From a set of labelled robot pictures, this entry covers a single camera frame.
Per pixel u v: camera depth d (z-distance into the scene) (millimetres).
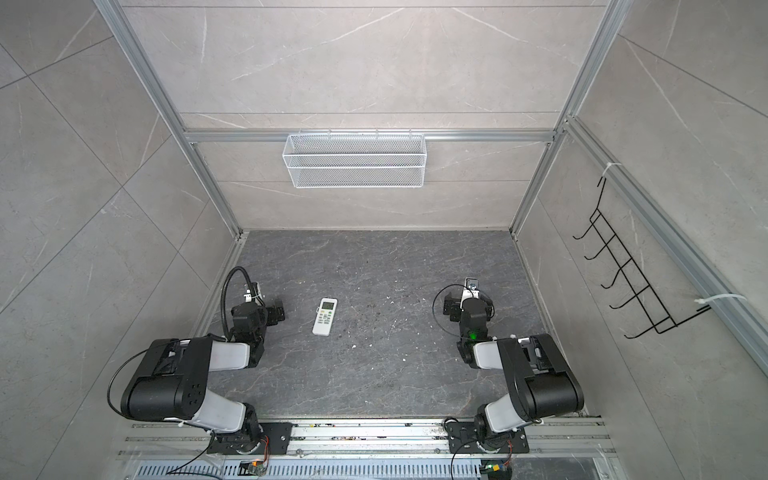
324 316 946
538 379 456
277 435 731
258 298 798
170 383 444
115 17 684
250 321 725
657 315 605
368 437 746
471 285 798
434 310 1013
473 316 697
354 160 1007
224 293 686
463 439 728
